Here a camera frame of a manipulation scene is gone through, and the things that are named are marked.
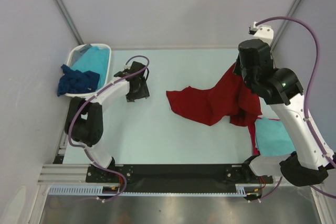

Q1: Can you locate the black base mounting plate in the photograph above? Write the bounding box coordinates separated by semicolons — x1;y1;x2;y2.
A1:
86;164;273;188

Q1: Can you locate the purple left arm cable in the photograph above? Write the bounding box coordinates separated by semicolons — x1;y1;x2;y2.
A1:
67;55;150;204

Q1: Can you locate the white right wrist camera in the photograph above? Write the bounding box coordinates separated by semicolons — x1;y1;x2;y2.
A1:
248;22;274;46

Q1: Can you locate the turquoise t shirt in basket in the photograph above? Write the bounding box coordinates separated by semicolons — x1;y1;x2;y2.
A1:
70;46;111;89

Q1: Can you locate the light blue folded t shirt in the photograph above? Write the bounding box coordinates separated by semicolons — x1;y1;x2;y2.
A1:
255;118;296;157

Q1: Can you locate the white laundry basket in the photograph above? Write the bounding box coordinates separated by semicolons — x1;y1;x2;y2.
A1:
64;44;112;97

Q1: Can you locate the navy blue t shirt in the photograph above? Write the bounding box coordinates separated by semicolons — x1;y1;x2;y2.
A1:
57;65;100;97

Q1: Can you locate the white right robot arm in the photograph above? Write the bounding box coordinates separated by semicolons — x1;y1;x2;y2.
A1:
234;39;335;187

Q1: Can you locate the white slotted cable duct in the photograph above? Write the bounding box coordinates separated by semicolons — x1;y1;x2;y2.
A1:
48;185;261;197

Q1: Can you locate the pink folded t shirt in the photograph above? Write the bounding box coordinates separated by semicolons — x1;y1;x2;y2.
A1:
248;116;280;156

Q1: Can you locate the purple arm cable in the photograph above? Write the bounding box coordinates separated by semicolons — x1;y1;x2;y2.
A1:
246;16;336;204
67;55;150;204

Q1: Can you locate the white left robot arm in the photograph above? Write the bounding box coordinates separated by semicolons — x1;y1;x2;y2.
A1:
65;61;150;182

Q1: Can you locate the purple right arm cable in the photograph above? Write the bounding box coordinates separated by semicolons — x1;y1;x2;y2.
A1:
246;16;336;204

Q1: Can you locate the aluminium frame rail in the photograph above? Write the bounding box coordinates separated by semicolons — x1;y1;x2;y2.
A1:
37;164;89;185

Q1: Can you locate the red t shirt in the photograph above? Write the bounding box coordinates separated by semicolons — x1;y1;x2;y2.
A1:
165;62;263;126

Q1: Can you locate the grey t shirt in basket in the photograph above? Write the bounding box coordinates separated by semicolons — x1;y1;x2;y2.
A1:
71;44;92;64

